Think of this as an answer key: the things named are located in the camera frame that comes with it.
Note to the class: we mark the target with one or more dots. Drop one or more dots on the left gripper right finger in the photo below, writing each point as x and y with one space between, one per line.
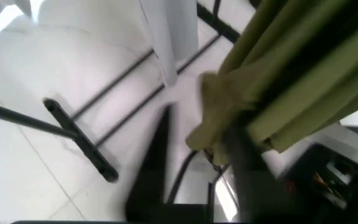
256 186

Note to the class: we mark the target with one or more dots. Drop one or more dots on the black clothes rack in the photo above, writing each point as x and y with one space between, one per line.
79 140

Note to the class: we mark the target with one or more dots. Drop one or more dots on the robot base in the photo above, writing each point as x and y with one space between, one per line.
328 180

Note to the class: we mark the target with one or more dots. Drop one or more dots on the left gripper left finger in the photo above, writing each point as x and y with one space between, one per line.
154 174

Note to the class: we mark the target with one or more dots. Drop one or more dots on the green garment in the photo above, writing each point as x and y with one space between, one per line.
306 62

